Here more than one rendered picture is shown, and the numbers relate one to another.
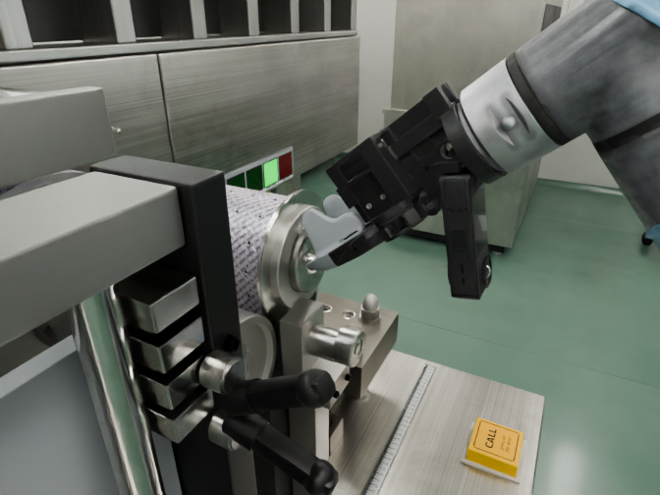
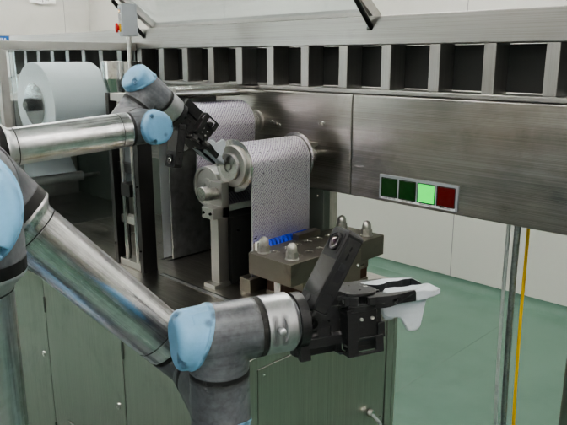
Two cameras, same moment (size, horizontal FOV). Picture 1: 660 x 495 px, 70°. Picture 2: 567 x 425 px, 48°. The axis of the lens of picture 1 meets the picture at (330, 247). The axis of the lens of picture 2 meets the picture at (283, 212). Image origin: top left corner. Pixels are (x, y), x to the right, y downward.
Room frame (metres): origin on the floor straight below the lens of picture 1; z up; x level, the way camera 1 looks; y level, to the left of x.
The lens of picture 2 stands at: (1.11, -1.57, 1.54)
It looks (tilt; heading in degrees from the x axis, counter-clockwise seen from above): 14 degrees down; 107
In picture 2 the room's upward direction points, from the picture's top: straight up
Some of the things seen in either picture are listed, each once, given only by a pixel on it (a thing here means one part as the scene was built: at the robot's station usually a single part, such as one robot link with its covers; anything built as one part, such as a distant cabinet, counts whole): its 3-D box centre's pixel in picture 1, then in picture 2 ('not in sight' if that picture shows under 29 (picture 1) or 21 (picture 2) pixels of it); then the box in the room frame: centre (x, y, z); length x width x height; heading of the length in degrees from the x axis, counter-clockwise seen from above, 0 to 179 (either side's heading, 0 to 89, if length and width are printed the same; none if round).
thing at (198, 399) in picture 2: not in sight; (216, 400); (0.81, -0.90, 1.12); 0.11 x 0.08 x 0.11; 130
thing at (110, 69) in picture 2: not in sight; (121, 69); (-0.13, 0.46, 1.50); 0.14 x 0.14 x 0.06
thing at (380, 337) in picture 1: (276, 320); (319, 253); (0.70, 0.10, 1.00); 0.40 x 0.16 x 0.06; 63
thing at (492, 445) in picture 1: (495, 445); not in sight; (0.50, -0.25, 0.91); 0.07 x 0.07 x 0.02; 63
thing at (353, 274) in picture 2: not in sight; (348, 271); (0.79, 0.07, 0.96); 0.10 x 0.03 x 0.11; 63
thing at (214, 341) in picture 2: not in sight; (217, 336); (0.82, -0.92, 1.21); 0.11 x 0.08 x 0.09; 40
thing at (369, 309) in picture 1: (369, 305); (292, 250); (0.67, -0.07, 1.05); 0.04 x 0.04 x 0.04
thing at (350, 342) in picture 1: (350, 346); (203, 193); (0.40, -0.02, 1.18); 0.04 x 0.02 x 0.04; 153
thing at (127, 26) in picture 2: not in sight; (125, 20); (-0.02, 0.31, 1.66); 0.07 x 0.07 x 0.10; 40
